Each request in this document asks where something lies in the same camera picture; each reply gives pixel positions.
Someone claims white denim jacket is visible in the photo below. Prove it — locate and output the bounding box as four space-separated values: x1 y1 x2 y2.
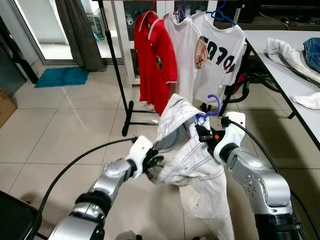
150 93 236 240

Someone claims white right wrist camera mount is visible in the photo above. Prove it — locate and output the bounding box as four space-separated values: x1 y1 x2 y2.
215 111 247 161

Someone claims red polo shirt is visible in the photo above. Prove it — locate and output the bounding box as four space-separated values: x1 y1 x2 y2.
133 11 178 116

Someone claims glass sliding door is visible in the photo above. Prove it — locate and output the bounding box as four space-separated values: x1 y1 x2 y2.
12 0 121 66

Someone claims black desk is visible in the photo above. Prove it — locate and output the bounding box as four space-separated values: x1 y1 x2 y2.
0 15 40 85

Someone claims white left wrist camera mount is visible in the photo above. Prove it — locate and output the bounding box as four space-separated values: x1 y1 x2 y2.
125 135 154 179

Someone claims metal clothes rack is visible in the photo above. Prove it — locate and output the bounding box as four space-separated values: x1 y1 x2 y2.
97 0 251 137

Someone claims white picture t-shirt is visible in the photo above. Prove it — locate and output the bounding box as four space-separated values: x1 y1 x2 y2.
164 12 210 101

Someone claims black low sideboard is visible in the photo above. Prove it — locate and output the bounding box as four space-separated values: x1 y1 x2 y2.
240 0 320 31

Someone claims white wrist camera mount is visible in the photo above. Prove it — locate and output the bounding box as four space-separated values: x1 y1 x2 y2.
215 111 247 161
125 135 154 179

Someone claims blue denim jacket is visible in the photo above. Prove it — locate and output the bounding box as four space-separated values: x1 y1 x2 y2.
304 37 320 73

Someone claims grey curtain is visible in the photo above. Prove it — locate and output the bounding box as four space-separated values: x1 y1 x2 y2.
54 0 105 72

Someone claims teal floor mat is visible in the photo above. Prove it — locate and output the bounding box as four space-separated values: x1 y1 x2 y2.
34 66 91 89

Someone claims cardboard box printed C/NO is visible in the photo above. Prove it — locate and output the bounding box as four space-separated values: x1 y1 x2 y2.
0 89 17 128

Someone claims purple plastic hanger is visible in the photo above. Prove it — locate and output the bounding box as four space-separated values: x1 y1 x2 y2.
175 0 190 23
187 94 222 138

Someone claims blue plastic hanger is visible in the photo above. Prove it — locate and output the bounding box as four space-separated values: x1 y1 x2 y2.
207 0 238 26

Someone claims black office chair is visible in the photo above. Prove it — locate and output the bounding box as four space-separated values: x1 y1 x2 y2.
225 72 278 103

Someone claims white cloth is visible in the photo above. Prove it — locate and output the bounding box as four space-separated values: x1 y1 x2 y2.
291 92 320 111

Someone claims grey metal cabinet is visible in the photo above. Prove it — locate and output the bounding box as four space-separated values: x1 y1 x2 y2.
0 42 28 97

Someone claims grey robot left foot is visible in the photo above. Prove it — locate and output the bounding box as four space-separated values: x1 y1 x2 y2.
114 230 143 240

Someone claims white black-lettered t-shirt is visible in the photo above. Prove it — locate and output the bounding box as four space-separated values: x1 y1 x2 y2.
192 11 247 103

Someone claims white denim garment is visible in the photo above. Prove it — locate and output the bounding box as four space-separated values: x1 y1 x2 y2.
265 37 320 84

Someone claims black bulky object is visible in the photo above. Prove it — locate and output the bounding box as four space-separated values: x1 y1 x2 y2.
0 190 40 240

